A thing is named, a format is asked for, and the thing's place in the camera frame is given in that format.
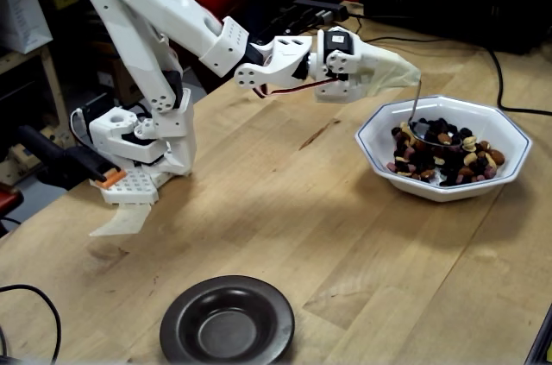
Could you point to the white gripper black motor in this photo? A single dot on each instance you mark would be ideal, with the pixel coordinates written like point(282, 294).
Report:
point(361, 66)

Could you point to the bent metal spoon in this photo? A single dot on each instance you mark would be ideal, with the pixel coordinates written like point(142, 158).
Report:
point(420, 131)

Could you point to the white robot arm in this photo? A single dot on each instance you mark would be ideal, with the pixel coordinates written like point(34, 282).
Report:
point(129, 37)

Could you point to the white octagonal bowl blue rim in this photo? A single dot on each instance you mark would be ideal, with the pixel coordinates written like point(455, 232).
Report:
point(474, 112)

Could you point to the dark brown round plate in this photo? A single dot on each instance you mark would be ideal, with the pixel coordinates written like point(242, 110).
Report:
point(228, 330)

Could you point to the beige masking tape wrap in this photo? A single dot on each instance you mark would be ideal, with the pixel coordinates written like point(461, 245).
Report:
point(392, 71)

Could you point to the black power strip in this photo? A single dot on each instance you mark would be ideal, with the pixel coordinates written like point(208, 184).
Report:
point(319, 6)

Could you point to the nut and raisin mix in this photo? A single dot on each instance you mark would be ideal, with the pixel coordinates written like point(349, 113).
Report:
point(448, 166)

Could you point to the beige tape piece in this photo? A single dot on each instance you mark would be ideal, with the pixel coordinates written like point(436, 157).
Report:
point(125, 220)

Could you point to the yellow small package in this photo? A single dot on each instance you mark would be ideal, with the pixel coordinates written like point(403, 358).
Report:
point(64, 0)

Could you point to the wooden shelf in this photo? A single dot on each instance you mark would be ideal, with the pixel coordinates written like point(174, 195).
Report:
point(54, 93)

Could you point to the black clamp orange tip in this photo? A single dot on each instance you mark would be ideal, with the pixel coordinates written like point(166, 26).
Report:
point(64, 162)

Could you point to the white paper bag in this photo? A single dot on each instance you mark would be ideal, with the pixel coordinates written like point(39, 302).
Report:
point(21, 15)

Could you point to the red stool seat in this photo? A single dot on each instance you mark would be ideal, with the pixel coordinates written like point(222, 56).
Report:
point(8, 201)

